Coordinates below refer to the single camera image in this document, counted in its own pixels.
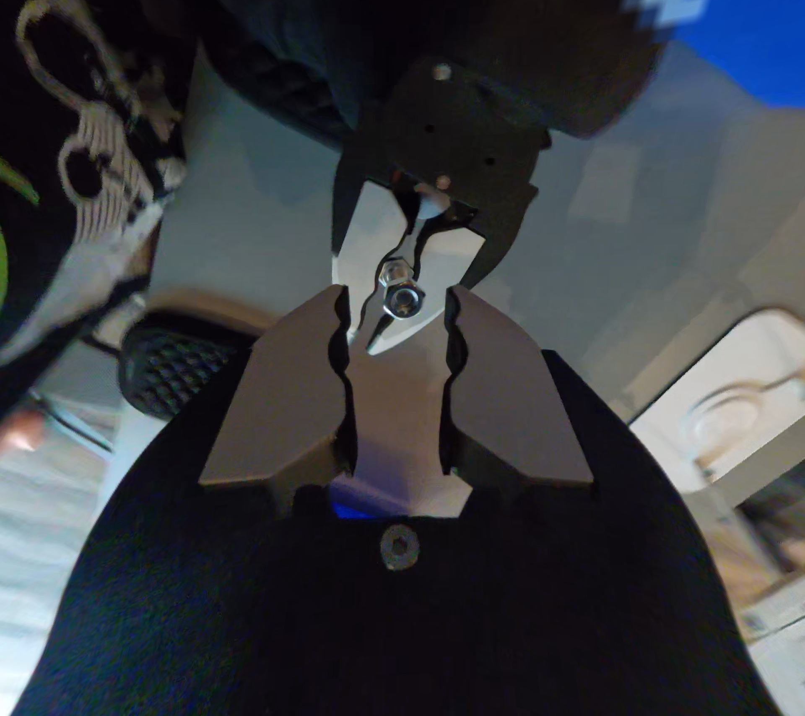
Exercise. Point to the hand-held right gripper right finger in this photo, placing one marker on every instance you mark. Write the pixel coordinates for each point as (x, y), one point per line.
(515, 407)

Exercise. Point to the black padded chair armrest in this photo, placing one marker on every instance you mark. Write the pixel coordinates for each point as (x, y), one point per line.
(170, 370)

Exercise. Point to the steel hex bolt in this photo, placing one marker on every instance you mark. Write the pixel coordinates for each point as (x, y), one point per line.
(412, 308)

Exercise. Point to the blue plastic bin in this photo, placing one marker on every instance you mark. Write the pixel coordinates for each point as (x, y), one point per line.
(742, 55)

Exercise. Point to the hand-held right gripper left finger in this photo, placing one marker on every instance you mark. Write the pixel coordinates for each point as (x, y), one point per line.
(283, 407)

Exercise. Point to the steel hex nut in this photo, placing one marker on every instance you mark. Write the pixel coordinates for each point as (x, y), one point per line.
(393, 272)

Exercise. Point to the person's printed black shirt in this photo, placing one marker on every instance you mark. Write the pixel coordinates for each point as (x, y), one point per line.
(100, 175)

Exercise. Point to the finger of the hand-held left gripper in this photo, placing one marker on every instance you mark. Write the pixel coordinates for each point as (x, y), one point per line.
(450, 256)
(368, 225)

